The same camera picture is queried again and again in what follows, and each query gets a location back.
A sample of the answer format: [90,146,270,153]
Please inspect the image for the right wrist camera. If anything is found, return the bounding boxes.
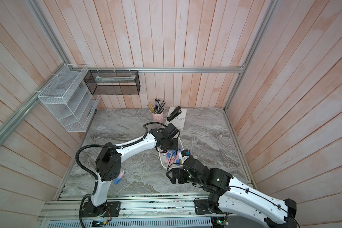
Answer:
[179,150,190,159]

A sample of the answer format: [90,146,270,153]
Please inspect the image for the white notebook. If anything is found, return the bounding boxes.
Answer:
[165,108,187,130]

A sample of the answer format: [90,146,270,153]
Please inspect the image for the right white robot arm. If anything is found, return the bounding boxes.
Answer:
[166,155,299,228]

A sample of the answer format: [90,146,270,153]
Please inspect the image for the pink lip gloss tube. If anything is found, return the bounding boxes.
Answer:
[171,151,178,164]

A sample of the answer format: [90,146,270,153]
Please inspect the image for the pink pen cup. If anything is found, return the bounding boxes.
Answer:
[152,112,164,123]

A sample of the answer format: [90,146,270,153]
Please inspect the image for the blue pink lipstick bottom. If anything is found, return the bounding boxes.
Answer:
[114,172,125,184]

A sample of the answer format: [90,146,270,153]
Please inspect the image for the pens in cup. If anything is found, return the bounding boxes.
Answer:
[147,98,166,114]

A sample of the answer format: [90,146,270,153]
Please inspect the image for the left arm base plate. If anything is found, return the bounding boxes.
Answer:
[80,201,121,218]

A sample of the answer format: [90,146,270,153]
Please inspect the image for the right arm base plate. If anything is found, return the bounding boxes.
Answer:
[194,198,216,215]

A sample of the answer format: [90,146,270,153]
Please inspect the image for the black stapler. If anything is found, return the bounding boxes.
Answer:
[167,106,182,122]

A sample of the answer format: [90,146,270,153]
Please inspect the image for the black mesh wall basket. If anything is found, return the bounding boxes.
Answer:
[84,69,141,96]

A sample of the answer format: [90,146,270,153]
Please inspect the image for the white storage tray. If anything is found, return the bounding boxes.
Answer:
[159,138,183,171]

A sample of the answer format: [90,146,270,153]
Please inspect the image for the white wire mesh shelf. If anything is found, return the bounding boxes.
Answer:
[38,64,100,133]

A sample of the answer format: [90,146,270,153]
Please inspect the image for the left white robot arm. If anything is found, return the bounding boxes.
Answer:
[90,122,180,207]

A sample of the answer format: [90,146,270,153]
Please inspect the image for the black corrugated cable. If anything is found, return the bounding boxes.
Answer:
[74,122,167,228]

